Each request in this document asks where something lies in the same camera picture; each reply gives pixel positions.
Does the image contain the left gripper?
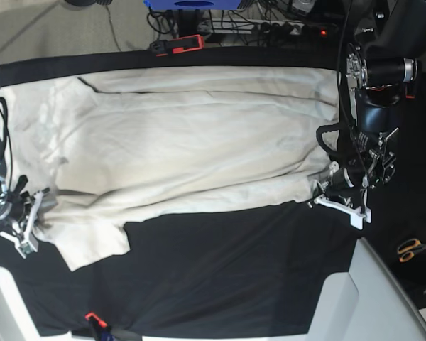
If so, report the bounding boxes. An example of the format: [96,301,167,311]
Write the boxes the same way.
[316,161,370,210]

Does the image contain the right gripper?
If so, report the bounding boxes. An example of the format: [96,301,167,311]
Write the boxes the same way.
[0,175,58,238]

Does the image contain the white T-shirt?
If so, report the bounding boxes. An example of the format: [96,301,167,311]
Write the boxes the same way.
[0,66,339,271]

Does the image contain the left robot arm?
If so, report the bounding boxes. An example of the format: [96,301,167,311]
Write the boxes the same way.
[312,1,426,212]

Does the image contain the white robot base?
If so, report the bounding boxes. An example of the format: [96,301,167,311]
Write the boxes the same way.
[0,267,72,341]
[307,238,426,340]

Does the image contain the black table cloth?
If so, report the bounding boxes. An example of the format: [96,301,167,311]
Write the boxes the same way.
[0,45,426,337]

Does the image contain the orange black clamp right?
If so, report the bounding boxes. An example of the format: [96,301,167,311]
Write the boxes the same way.
[405,82,416,99]

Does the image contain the orange black clamp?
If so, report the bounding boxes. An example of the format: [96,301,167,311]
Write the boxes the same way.
[149,34,204,57]
[405,82,416,99]

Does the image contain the orange clamp bottom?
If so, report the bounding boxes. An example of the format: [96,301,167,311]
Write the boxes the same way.
[84,312,112,340]

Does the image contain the black power strip red light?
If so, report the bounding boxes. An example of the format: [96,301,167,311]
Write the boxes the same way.
[302,24,331,38]

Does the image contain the white power strip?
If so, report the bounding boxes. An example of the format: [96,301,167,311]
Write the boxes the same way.
[197,18,304,35]

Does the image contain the orange black clamp top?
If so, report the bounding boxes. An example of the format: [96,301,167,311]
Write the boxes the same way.
[149,34,204,57]

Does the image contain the blue plastic box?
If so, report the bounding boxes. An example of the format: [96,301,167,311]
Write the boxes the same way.
[143,0,241,11]

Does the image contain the orange handled scissors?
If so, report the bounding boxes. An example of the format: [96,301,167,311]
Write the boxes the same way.
[397,238,426,263]

